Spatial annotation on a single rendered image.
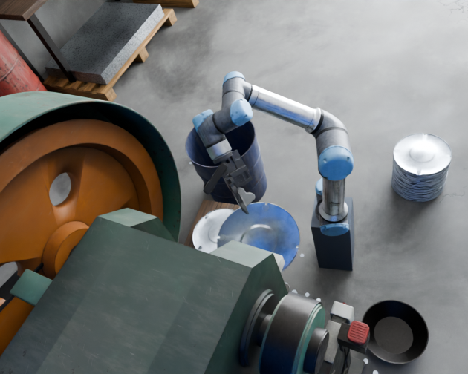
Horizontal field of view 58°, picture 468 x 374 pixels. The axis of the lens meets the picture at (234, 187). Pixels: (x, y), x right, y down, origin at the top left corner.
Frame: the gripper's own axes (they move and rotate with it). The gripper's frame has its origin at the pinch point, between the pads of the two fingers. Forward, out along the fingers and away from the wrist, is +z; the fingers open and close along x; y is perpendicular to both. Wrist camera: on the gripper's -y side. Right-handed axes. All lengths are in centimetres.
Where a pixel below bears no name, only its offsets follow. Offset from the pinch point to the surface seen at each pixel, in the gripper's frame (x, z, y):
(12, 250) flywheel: -39, -24, -54
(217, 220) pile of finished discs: 80, 12, -10
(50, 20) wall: 309, -206, -65
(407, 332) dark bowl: 49, 98, 46
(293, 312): -64, 10, -5
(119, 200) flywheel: -11.1, -22.6, -32.1
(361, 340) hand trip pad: -13, 53, 13
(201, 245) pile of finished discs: 74, 18, -23
